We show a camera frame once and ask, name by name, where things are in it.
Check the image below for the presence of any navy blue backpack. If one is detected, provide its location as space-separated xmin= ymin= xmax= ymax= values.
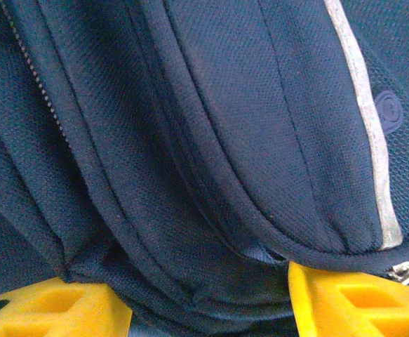
xmin=0 ymin=0 xmax=409 ymax=337

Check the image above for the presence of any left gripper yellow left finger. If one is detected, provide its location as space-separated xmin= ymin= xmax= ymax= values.
xmin=0 ymin=276 xmax=133 ymax=337

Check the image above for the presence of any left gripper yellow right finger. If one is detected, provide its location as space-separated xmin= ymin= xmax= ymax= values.
xmin=287 ymin=261 xmax=409 ymax=337

